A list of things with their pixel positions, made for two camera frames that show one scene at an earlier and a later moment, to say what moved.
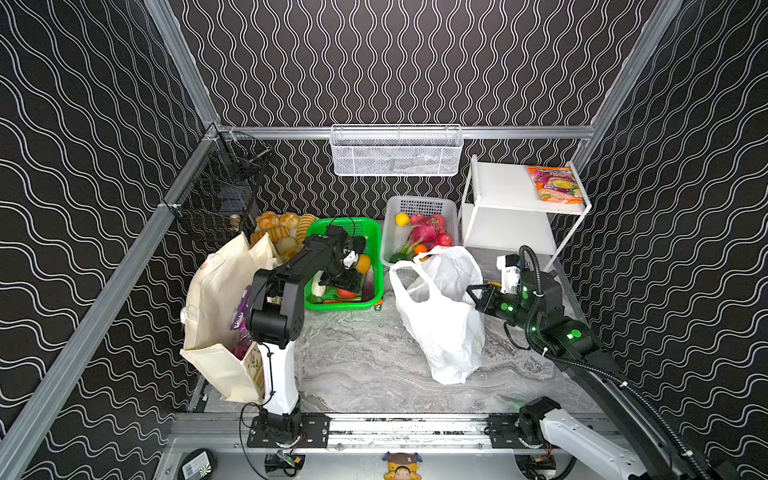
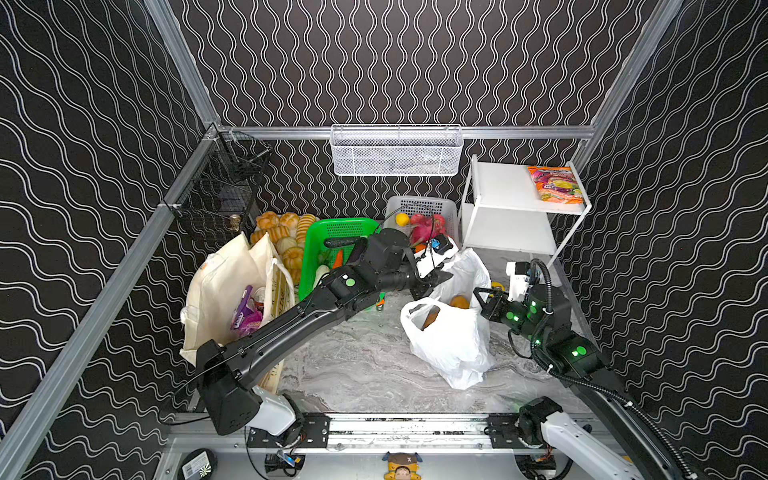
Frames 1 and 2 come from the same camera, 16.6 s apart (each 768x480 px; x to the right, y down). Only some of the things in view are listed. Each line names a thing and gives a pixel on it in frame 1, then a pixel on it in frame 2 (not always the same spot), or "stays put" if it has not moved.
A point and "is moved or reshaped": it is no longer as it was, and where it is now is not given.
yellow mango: (363, 263) is moved or reshaped
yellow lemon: (402, 219) stays put
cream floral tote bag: (215, 292) stays put
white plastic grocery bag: (440, 316) is moved or reshaped
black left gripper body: (346, 279) → (420, 282)
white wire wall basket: (396, 150) stays put
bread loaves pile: (287, 231) stays put
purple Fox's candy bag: (239, 323) stays put
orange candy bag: (556, 184) stays put
